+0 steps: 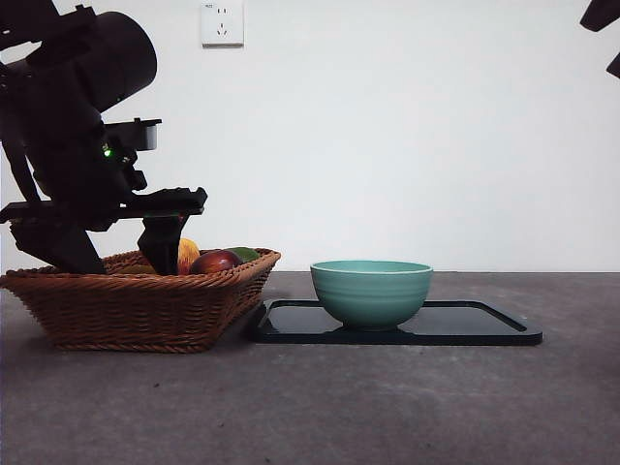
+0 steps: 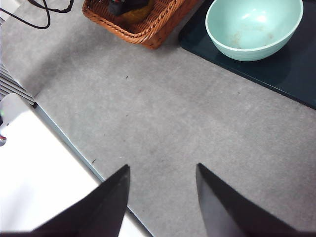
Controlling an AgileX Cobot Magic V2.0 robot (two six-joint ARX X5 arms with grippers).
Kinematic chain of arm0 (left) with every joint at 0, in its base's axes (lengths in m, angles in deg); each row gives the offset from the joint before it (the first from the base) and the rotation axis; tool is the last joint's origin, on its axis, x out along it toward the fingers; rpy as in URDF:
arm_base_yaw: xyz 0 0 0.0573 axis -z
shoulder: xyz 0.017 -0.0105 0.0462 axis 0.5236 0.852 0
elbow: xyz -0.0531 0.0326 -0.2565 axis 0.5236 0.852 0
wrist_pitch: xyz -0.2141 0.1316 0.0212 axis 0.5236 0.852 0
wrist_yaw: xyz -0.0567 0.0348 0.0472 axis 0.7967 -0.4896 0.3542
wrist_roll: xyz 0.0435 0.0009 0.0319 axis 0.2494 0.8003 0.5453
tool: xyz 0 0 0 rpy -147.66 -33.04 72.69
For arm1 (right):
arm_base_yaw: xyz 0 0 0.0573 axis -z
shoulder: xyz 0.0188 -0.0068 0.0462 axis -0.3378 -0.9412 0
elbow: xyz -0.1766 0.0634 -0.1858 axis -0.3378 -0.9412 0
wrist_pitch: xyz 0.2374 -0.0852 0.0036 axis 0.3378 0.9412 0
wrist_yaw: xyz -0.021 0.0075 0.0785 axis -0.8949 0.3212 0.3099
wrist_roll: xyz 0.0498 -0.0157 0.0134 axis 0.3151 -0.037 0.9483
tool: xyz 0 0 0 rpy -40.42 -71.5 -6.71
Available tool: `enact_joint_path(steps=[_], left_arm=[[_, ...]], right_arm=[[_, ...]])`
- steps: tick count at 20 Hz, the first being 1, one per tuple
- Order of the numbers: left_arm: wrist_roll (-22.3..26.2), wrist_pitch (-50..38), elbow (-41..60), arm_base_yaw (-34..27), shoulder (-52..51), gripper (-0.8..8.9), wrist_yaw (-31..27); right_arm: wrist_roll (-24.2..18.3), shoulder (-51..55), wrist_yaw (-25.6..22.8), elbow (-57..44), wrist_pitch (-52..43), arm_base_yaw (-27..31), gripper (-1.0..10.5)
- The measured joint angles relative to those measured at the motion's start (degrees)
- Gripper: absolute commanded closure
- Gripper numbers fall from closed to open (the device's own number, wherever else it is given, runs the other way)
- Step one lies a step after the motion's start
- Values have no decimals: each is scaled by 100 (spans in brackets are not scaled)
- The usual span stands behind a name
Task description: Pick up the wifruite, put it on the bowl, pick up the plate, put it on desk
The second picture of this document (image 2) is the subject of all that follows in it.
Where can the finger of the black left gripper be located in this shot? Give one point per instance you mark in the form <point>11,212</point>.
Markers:
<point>135,3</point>
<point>116,7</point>

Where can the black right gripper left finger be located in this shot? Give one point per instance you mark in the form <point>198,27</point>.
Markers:
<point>98,212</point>

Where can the brown wicker basket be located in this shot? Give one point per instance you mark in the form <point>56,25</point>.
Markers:
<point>153,32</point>

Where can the teal ribbed bowl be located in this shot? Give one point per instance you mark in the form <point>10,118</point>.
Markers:
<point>247,29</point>

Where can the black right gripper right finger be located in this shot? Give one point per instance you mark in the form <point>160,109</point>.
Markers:
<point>227,214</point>

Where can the black rectangular tray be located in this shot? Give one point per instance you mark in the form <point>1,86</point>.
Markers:
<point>284,74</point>

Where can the grey ribbed panel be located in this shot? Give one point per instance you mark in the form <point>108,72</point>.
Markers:
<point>12,86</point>

